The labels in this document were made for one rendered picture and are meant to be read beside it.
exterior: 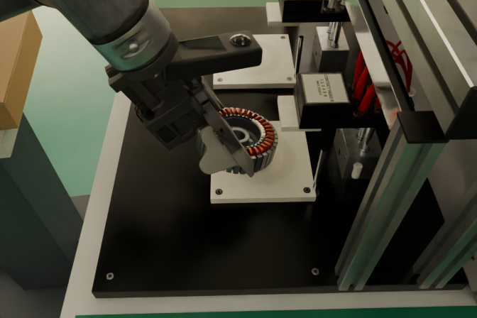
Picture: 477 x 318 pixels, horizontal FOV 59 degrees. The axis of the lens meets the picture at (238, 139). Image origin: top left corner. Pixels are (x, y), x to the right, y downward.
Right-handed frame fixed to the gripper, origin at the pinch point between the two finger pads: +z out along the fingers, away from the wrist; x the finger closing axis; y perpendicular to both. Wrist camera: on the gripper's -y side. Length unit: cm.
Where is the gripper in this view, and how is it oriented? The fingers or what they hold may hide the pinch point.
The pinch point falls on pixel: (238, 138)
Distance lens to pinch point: 58.9
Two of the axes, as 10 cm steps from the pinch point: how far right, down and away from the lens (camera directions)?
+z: 4.2, 5.4, 7.3
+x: 3.5, 6.5, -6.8
